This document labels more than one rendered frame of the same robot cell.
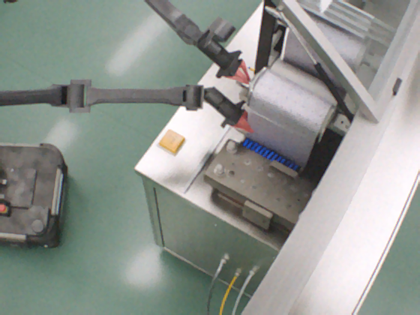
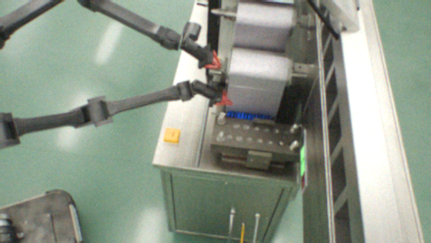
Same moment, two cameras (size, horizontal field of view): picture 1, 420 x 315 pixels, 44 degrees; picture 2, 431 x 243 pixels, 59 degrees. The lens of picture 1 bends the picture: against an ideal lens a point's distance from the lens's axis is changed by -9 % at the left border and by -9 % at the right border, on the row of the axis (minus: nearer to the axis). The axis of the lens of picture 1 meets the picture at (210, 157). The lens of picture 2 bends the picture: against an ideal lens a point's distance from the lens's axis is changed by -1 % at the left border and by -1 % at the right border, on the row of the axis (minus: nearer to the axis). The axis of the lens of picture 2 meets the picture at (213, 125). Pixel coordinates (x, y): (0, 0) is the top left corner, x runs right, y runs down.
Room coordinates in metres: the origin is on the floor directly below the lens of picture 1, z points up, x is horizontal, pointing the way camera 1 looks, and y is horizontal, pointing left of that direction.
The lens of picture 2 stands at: (-0.02, 0.40, 2.39)
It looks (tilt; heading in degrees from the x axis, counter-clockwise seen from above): 53 degrees down; 336
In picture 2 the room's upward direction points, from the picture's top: 4 degrees clockwise
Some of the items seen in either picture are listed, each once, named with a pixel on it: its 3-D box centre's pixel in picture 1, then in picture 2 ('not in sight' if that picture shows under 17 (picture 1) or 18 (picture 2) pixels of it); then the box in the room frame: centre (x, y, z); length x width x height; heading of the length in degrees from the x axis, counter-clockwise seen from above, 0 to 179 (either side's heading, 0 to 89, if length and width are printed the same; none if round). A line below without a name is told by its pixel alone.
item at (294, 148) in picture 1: (277, 140); (252, 102); (0.93, -0.22, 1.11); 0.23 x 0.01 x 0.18; 62
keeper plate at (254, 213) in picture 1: (256, 215); (258, 160); (0.71, -0.17, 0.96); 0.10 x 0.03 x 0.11; 62
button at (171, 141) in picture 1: (172, 141); (172, 135); (1.01, 0.14, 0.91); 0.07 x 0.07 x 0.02; 62
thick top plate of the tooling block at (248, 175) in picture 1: (267, 187); (257, 138); (0.80, -0.20, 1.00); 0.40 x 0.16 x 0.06; 62
